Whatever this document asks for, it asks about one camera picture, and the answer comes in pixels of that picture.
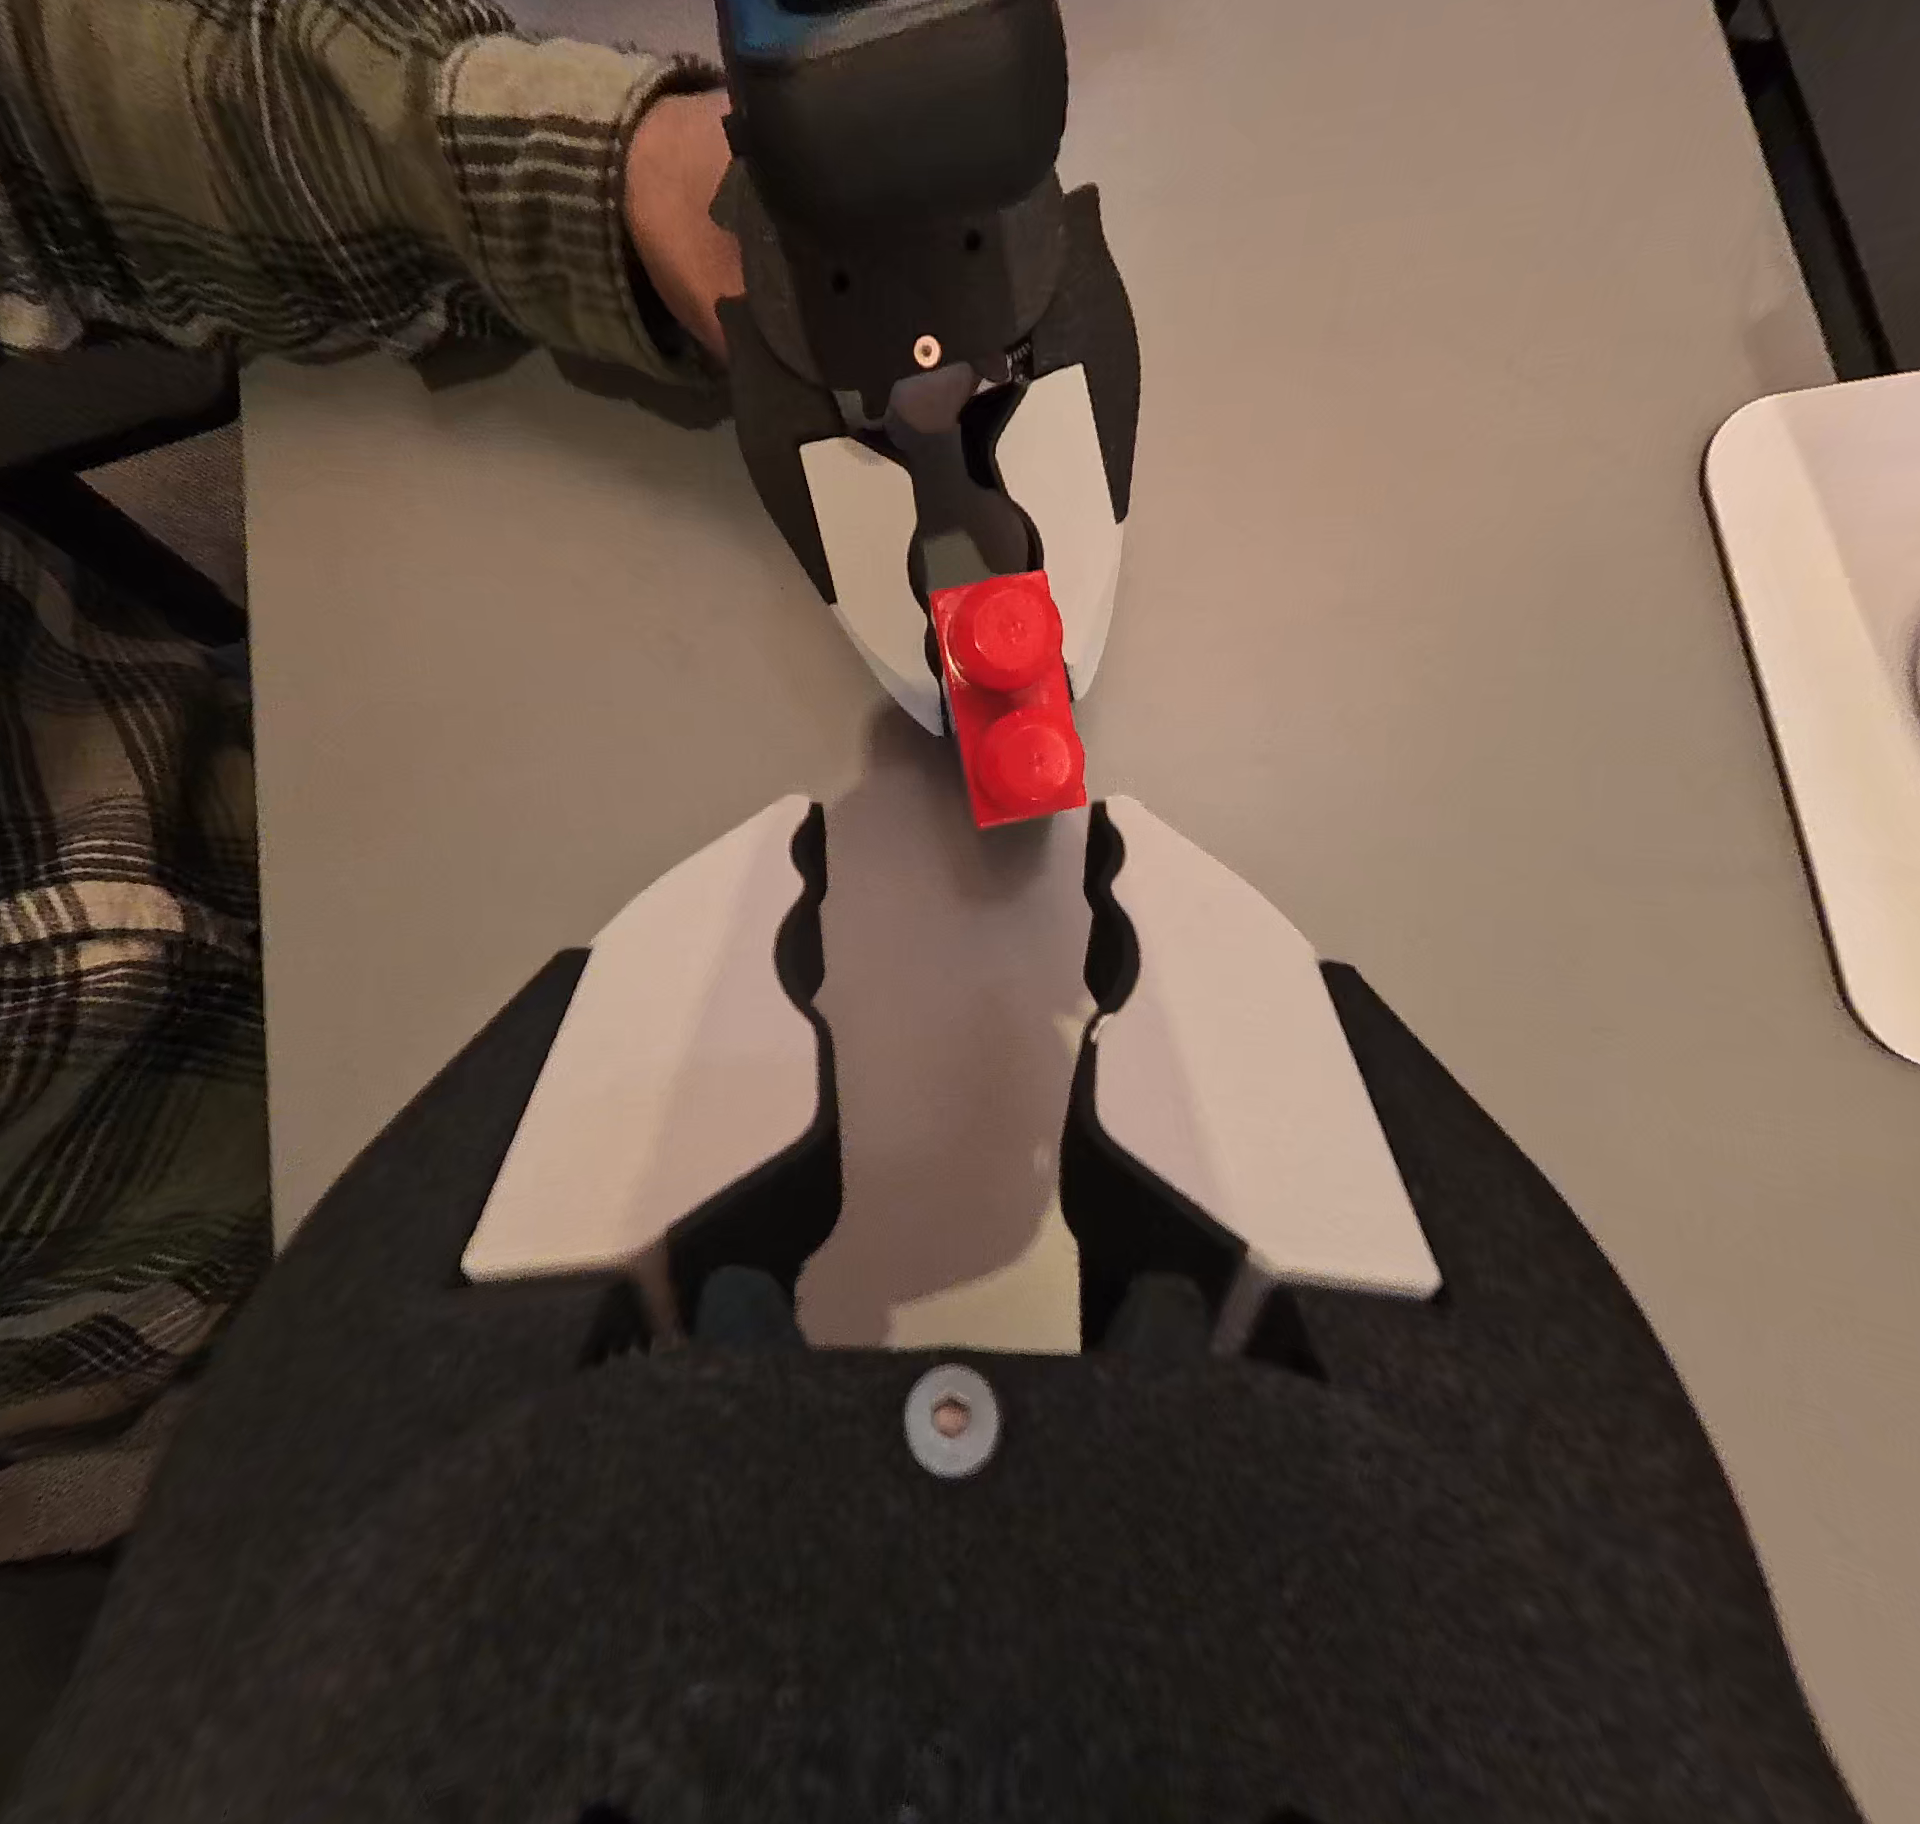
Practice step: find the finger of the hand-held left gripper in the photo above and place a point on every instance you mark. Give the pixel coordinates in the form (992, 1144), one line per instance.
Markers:
(861, 550)
(1069, 501)

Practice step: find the long red mega block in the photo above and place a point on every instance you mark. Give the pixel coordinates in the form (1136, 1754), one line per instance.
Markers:
(1020, 747)

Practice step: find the white document holder stand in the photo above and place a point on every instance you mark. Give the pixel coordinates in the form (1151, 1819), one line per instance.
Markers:
(1831, 728)

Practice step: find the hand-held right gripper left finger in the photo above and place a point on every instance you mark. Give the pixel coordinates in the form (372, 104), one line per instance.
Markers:
(662, 1086)

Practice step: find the black flat tablet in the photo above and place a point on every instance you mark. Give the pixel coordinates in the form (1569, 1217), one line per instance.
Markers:
(1845, 83)

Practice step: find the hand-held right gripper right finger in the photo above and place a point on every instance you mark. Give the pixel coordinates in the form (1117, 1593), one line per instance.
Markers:
(1244, 1104)

